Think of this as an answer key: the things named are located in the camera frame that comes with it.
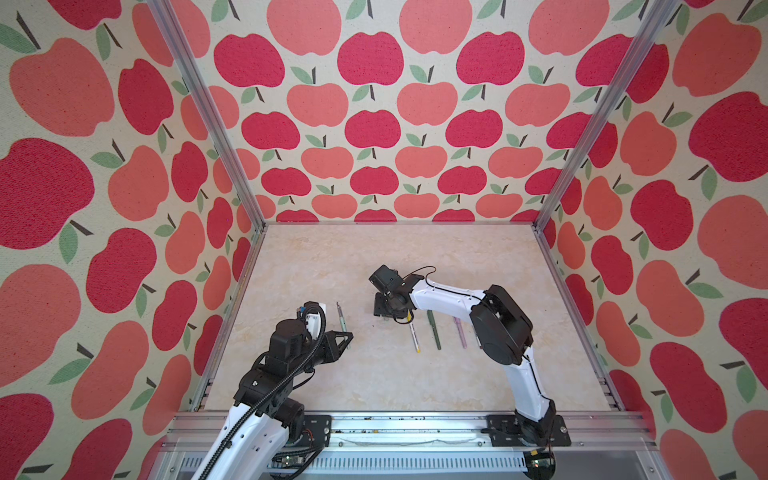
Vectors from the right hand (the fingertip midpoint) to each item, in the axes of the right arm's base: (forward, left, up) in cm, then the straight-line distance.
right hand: (383, 309), depth 95 cm
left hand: (-17, +5, +15) cm, 23 cm away
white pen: (-22, -21, +31) cm, 43 cm away
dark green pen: (-3, -16, -1) cm, 16 cm away
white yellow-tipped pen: (-8, -11, -2) cm, 13 cm away
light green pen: (-13, +9, +17) cm, 23 cm away
